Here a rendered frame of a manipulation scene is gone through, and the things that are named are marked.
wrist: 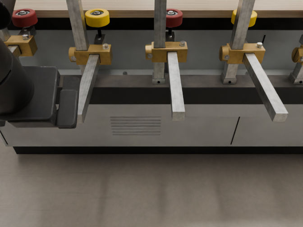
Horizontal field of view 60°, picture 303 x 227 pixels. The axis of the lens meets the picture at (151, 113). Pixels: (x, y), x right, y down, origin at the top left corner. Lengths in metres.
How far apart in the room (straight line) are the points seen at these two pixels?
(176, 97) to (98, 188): 0.94
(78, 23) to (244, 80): 0.60
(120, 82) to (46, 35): 0.38
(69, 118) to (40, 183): 1.30
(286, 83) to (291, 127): 0.56
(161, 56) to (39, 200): 1.02
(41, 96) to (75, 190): 1.23
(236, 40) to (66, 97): 0.66
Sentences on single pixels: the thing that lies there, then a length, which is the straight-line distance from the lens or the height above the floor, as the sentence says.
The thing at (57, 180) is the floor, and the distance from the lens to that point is 1.59.
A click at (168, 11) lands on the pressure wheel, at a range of 0.97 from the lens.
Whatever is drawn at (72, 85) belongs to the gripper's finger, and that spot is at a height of 1.06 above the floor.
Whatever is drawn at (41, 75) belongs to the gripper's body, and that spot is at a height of 1.08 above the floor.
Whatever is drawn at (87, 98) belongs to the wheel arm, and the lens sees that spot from 0.72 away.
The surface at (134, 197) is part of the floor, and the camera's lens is 1.45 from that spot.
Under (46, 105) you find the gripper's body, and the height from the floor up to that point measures 1.07.
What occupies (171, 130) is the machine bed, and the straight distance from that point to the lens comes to 1.42.
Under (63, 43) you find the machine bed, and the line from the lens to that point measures 1.16.
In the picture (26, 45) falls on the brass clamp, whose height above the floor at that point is 0.85.
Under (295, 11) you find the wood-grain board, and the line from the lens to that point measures 1.11.
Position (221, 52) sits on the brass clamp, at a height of 0.82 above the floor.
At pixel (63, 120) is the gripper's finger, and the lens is 0.32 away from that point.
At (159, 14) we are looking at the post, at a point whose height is 0.95.
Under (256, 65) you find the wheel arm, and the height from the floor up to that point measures 0.83.
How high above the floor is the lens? 1.25
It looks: 42 degrees down
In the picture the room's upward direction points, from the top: straight up
